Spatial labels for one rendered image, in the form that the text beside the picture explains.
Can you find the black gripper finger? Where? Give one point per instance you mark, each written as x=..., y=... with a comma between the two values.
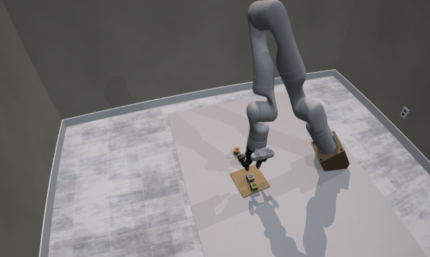
x=247, y=162
x=258, y=164

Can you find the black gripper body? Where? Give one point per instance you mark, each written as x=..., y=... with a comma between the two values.
x=248, y=152

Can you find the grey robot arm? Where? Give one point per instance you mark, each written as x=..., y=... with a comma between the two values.
x=271, y=15

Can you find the tan flat square mat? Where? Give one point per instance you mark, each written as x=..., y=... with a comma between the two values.
x=239, y=178

